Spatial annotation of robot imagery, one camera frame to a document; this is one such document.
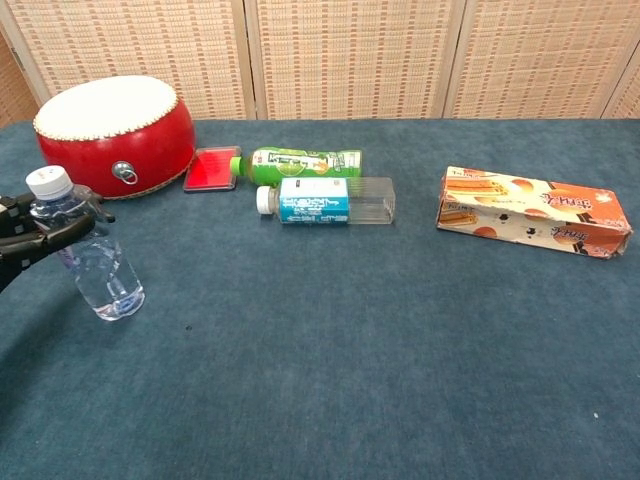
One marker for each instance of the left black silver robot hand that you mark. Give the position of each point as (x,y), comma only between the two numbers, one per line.
(20,245)

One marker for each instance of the transparent water bottle white cap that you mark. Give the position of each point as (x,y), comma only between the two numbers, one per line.
(105,280)

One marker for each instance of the green tea bottle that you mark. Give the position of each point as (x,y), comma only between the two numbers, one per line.
(300,162)

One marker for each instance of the clear bottle blue label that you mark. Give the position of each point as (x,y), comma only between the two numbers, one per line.
(315,202)

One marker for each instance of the woven bamboo screen panel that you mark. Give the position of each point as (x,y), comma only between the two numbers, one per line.
(140,45)
(350,60)
(10,95)
(540,60)
(630,100)

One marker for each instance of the red drum white skin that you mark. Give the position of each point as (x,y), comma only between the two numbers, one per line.
(140,145)

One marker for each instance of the red ink pad case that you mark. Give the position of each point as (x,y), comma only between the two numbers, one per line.
(207,167)

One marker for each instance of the blue carpet table cover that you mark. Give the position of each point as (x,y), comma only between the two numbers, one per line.
(320,350)

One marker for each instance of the orange biscuit box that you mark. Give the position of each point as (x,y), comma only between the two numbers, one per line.
(525,210)

